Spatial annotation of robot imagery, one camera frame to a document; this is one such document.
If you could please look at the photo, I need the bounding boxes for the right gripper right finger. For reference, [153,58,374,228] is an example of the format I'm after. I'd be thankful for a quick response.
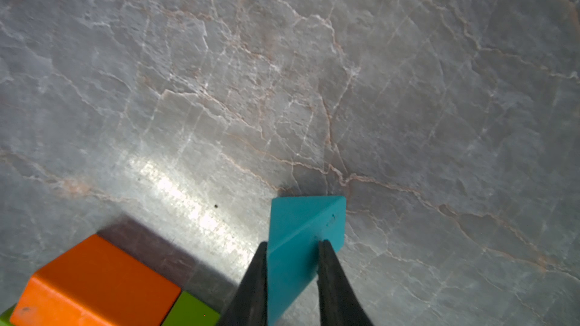
[317,240,373,326]

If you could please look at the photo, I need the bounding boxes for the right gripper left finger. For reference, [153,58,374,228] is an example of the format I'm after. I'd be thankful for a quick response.
[217,241,268,326]

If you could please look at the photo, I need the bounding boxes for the green block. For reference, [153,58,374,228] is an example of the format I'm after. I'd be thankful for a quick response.
[0,305,15,326]
[161,291,220,326]

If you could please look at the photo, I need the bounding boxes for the teal small block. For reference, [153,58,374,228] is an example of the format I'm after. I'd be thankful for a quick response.
[267,196,347,325]

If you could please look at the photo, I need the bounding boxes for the orange block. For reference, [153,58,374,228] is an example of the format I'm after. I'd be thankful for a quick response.
[10,235,181,325]

